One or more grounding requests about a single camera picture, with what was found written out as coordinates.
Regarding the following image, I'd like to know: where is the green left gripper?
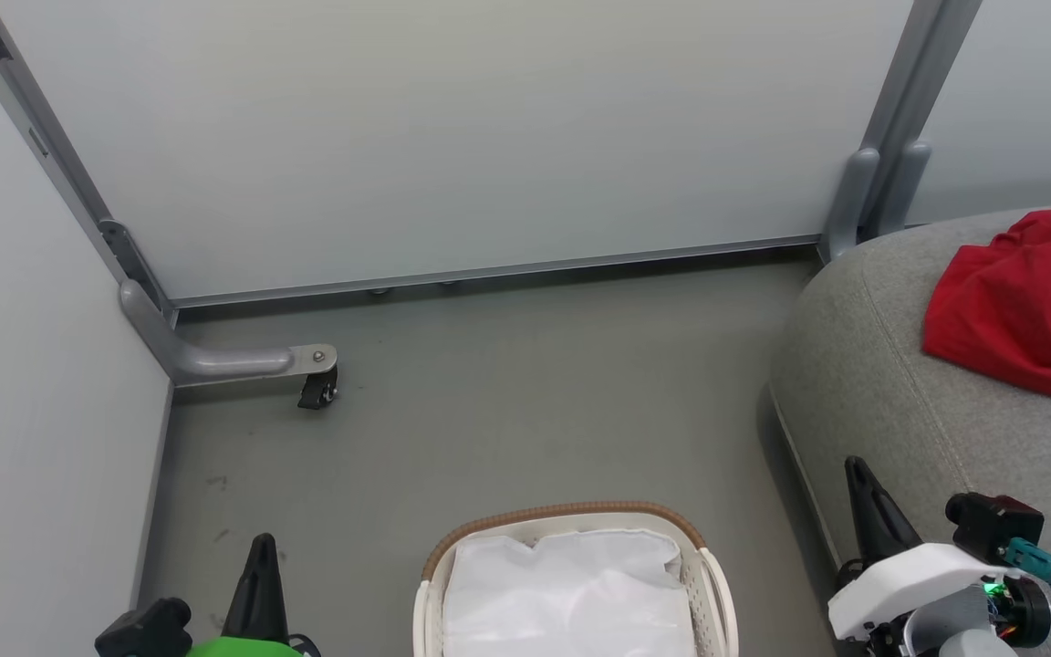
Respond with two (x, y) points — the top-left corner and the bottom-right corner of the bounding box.
(183, 534), (307, 657)

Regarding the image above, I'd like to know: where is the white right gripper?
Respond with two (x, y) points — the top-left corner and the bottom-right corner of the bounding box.
(828, 456), (1005, 640)

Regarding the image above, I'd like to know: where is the red knitted garment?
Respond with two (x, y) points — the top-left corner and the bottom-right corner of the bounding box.
(922, 189), (1051, 402)

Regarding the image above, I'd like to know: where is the white plastic laundry basket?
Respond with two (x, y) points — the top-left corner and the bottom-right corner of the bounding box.
(411, 500), (741, 657)

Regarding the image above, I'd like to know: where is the grey fabric sofa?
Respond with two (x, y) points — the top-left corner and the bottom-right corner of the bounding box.
(767, 205), (1051, 657)

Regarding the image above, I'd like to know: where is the black caster wheel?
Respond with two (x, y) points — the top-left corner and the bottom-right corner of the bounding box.
(297, 365), (339, 412)

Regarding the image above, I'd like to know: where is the grey metal partition foot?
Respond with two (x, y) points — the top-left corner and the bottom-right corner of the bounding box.
(120, 278), (338, 389)

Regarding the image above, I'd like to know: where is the white cloth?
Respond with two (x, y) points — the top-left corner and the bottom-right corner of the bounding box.
(442, 529), (700, 657)

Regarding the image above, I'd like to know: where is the grey metal partition floor rail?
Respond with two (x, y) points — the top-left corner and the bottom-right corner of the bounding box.
(129, 383), (176, 610)
(170, 235), (823, 308)

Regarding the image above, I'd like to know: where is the grey metal partition post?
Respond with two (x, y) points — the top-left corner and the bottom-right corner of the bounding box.
(817, 0), (983, 266)
(0, 0), (175, 320)

